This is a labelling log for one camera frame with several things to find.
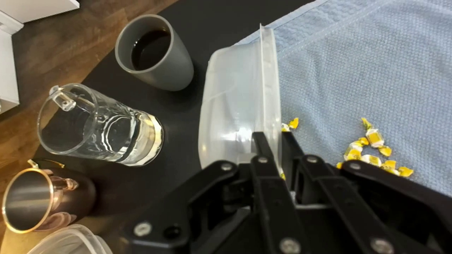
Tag yellow candies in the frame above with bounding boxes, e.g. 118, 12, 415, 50
281, 117, 415, 177

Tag clear plastic lid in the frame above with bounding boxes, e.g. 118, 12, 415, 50
26, 224, 113, 254

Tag clear glass mug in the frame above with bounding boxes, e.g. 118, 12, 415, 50
36, 83, 163, 166

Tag grey mug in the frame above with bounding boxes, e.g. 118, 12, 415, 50
114, 14, 193, 91

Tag white lower kitchen cabinet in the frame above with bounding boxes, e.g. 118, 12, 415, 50
0, 0, 81, 114

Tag copper metal cup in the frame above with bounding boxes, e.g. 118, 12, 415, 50
1, 159, 96, 234

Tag round black table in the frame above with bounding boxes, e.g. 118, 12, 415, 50
26, 0, 316, 245

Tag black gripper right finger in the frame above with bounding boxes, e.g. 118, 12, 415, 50
281, 132, 303, 160

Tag blue towel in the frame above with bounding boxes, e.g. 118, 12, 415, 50
234, 0, 452, 197

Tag clear plastic lunchbox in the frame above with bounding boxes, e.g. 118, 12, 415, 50
197, 26, 282, 168

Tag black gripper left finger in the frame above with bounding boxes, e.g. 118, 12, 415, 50
251, 131, 272, 159

